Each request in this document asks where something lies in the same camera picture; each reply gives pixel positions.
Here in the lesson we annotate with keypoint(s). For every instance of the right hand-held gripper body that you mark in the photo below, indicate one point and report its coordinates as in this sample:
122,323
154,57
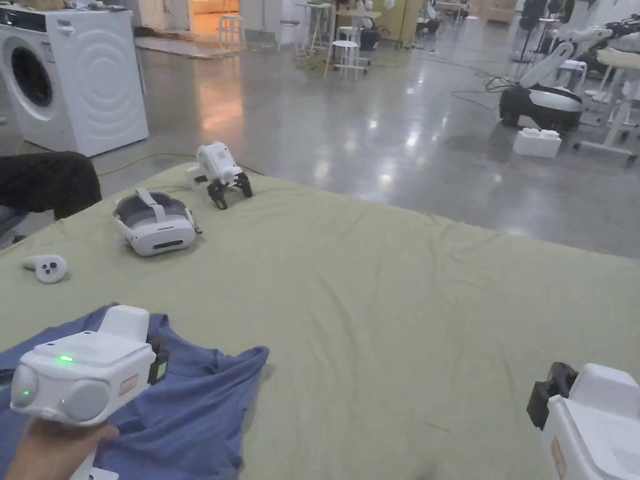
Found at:
595,430

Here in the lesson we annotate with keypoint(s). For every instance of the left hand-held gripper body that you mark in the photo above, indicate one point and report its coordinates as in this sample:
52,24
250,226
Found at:
85,372

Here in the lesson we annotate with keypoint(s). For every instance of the blue shirt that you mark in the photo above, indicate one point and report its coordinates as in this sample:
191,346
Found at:
170,420

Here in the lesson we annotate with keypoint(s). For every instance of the person's left hand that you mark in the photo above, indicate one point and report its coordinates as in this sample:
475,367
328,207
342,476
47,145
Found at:
45,447

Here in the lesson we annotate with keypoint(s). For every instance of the white hand controller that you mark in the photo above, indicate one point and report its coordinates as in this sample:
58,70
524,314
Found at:
47,269

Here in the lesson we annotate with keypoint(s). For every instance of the white headset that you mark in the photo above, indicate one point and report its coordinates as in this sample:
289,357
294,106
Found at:
157,227

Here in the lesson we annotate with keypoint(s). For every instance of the bed with pale green sheet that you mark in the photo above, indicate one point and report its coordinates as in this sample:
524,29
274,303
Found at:
380,310

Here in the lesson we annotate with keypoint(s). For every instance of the spare hand-held gripper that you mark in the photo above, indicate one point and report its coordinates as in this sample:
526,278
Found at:
217,162

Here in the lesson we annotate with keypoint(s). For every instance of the white washing machine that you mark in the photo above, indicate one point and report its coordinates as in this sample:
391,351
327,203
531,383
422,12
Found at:
80,80

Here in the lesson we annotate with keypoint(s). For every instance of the white foam block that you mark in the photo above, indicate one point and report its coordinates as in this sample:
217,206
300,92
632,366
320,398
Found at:
537,142

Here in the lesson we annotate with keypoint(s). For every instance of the white robot with black base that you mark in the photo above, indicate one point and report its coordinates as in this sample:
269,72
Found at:
542,100

